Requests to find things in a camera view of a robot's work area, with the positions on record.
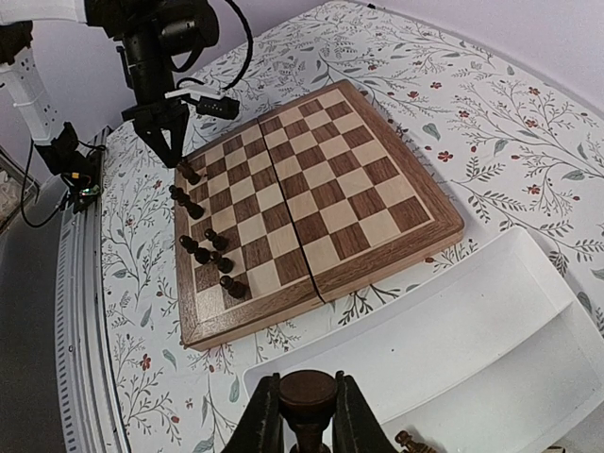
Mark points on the front aluminium rail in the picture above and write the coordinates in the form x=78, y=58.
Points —
x=89, y=409

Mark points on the dark chess pieces pile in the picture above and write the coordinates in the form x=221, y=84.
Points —
x=409, y=444

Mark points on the wooden chessboard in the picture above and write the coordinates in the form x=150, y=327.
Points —
x=319, y=198

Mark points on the dark pawn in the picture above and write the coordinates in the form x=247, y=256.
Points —
x=234, y=288

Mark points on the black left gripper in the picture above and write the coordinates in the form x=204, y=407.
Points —
x=159, y=39

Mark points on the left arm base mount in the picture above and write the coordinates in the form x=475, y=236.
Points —
x=78, y=165

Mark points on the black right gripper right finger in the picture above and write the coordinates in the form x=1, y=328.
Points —
x=354, y=426

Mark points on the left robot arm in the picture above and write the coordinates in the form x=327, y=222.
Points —
x=18, y=71

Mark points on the dark chess piece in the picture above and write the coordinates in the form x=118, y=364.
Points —
x=194, y=210
x=307, y=400
x=223, y=264
x=188, y=173
x=200, y=254
x=218, y=242

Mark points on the white divided plastic tray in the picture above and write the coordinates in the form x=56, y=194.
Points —
x=495, y=354

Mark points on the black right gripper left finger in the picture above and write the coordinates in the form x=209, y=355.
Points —
x=260, y=428

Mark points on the floral patterned table mat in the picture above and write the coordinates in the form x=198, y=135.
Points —
x=508, y=150

